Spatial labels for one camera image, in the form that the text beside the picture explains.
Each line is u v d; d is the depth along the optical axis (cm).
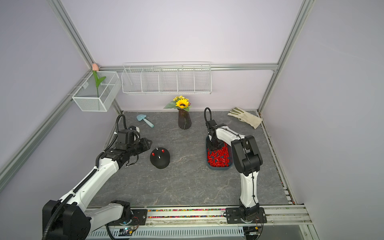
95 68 89
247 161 54
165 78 101
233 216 74
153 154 83
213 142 85
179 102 91
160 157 83
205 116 87
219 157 94
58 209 38
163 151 85
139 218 73
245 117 118
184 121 109
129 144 63
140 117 116
